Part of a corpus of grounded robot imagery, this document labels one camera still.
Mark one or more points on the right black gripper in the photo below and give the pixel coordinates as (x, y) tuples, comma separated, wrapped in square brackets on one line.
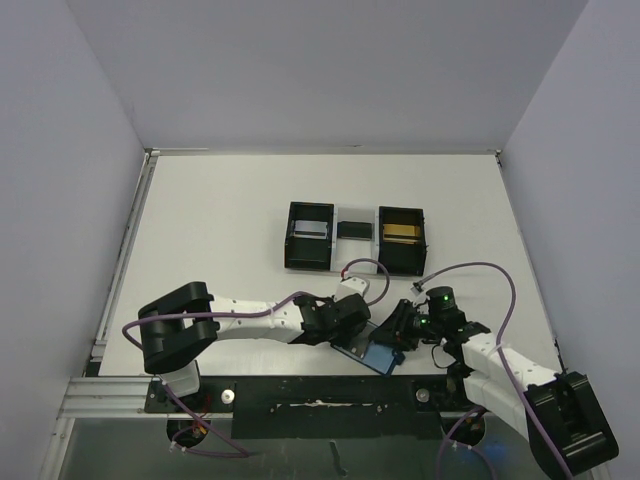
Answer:
[(396, 326)]

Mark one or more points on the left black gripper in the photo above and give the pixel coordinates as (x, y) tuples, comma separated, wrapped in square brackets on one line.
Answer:
[(348, 326)]

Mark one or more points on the grey card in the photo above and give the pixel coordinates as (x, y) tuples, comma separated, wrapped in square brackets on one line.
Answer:
[(358, 346)]

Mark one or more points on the blue leather card holder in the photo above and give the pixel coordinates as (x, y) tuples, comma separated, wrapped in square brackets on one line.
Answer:
[(379, 358)]

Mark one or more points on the black white card tray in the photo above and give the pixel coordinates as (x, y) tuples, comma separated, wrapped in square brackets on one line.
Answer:
[(354, 232)]

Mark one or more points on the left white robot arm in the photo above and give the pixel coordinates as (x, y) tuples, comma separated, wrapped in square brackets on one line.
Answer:
[(173, 330)]

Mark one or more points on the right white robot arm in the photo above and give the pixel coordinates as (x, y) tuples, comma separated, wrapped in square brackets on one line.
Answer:
[(557, 413)]

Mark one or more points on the silver credit card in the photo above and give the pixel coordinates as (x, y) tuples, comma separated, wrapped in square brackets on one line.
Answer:
[(310, 229)]

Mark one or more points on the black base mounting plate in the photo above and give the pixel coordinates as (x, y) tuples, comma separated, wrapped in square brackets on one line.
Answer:
[(322, 407)]

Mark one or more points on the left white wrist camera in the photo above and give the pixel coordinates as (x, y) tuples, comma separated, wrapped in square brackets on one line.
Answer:
[(351, 285)]

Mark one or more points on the left aluminium frame rail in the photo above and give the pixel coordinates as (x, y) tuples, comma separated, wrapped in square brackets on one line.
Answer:
[(104, 398)]

